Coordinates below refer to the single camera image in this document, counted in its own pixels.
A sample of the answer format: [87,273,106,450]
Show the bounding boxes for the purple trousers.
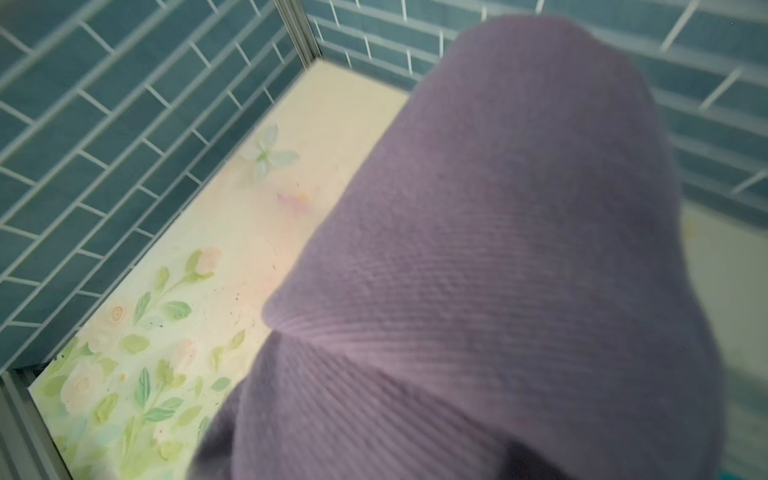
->
[188,15,724,479]

